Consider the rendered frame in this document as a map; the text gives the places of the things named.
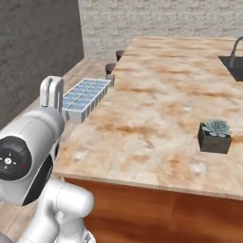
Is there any wooden counter base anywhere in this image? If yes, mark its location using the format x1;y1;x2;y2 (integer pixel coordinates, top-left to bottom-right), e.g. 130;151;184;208
63;176;243;243

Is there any dark counter sink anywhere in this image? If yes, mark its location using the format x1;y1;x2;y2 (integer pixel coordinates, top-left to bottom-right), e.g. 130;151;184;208
217;54;243;83

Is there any dark round bar stool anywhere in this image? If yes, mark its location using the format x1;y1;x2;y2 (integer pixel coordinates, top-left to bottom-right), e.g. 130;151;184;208
104;62;118;87
115;49;125;63

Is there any succulent in dark square pot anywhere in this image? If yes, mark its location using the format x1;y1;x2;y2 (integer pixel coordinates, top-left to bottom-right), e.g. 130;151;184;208
196;118;233;155

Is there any dark grey curved tap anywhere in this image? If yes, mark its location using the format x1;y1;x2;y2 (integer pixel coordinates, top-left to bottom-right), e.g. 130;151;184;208
229;35;243;68

